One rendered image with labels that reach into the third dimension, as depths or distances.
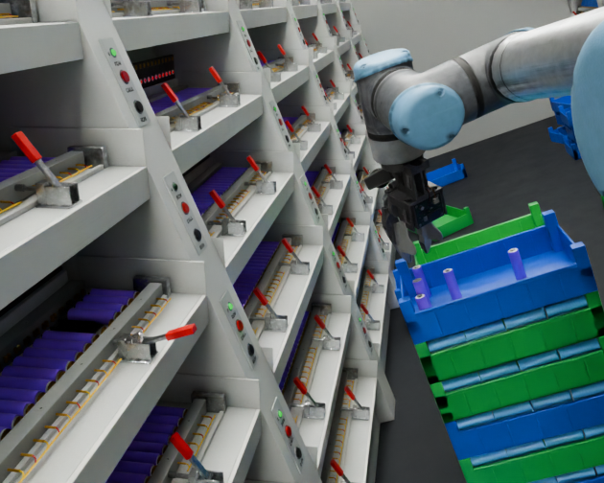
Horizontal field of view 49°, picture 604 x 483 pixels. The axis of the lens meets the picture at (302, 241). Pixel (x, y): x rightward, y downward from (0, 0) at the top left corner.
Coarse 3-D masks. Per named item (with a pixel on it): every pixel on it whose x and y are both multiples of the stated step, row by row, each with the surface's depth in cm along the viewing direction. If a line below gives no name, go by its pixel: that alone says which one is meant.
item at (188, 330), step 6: (192, 324) 74; (174, 330) 75; (180, 330) 74; (186, 330) 74; (192, 330) 73; (138, 336) 75; (156, 336) 75; (162, 336) 75; (168, 336) 74; (174, 336) 74; (180, 336) 74; (138, 342) 75; (144, 342) 75; (150, 342) 75
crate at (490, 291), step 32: (448, 256) 124; (480, 256) 123; (544, 256) 120; (576, 256) 101; (448, 288) 123; (480, 288) 118; (512, 288) 104; (544, 288) 103; (576, 288) 103; (416, 320) 107; (448, 320) 107; (480, 320) 106
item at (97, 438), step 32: (96, 256) 94; (128, 288) 94; (192, 288) 93; (0, 320) 77; (160, 320) 85; (192, 320) 87; (160, 352) 78; (96, 384) 71; (128, 384) 71; (160, 384) 76; (96, 416) 66; (128, 416) 68; (64, 448) 61; (96, 448) 61; (32, 480) 57; (64, 480) 57; (96, 480) 61
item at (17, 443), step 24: (144, 288) 89; (144, 312) 85; (96, 360) 72; (120, 360) 74; (72, 384) 67; (48, 408) 63; (24, 432) 60; (0, 456) 56; (24, 456) 59; (0, 480) 56
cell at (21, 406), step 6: (0, 402) 65; (6, 402) 65; (12, 402) 65; (18, 402) 65; (24, 402) 65; (30, 402) 65; (0, 408) 64; (6, 408) 64; (12, 408) 64; (18, 408) 64; (24, 408) 64; (18, 414) 64; (24, 414) 64
